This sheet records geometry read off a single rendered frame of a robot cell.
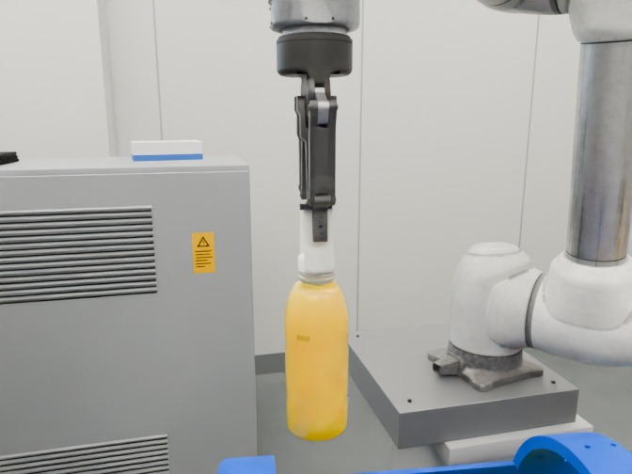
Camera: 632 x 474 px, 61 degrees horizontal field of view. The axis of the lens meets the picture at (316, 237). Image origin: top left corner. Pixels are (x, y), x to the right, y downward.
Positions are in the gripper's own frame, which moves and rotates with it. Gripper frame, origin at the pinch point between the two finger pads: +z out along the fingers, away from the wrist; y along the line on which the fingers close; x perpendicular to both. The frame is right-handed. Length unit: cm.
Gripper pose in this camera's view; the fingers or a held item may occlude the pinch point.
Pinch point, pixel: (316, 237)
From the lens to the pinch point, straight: 57.1
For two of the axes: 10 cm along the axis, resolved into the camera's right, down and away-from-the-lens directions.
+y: 1.2, 2.2, -9.7
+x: 9.9, -0.3, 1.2
